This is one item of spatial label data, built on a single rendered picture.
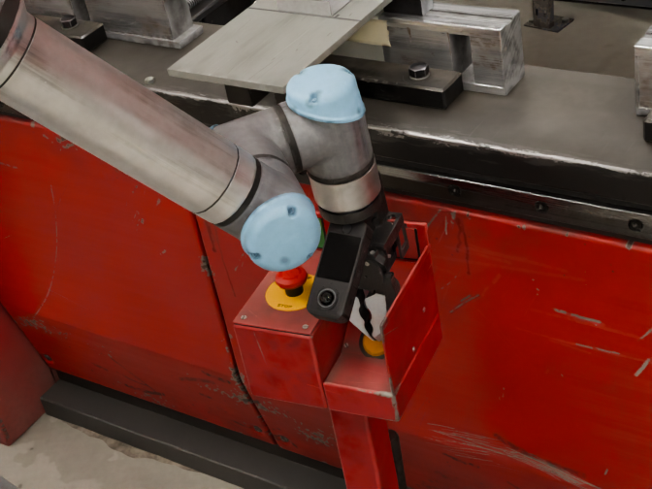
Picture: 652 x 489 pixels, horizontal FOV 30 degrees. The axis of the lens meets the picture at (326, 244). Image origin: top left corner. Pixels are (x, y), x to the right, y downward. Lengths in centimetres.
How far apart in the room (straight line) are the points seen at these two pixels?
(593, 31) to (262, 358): 242
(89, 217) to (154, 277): 15
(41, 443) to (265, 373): 118
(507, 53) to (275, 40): 30
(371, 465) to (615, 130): 53
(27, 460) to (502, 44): 143
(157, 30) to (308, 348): 69
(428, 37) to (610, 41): 207
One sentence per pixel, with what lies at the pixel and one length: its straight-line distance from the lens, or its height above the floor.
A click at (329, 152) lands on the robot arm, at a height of 102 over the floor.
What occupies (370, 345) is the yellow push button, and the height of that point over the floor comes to 72.
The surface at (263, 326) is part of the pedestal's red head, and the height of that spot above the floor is 78.
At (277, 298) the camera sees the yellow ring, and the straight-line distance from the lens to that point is 147.
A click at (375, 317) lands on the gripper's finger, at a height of 77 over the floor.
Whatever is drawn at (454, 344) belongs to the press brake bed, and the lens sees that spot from 175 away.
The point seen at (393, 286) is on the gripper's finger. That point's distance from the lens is 138.
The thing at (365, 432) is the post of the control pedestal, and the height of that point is 58.
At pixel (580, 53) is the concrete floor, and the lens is 361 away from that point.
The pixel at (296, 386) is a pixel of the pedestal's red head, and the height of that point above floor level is 69.
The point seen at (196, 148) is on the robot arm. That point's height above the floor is 113.
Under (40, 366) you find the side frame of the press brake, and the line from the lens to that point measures 262.
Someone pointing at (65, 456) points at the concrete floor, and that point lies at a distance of 256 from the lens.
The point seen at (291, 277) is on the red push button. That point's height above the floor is 81.
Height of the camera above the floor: 166
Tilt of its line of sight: 34 degrees down
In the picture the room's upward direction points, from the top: 11 degrees counter-clockwise
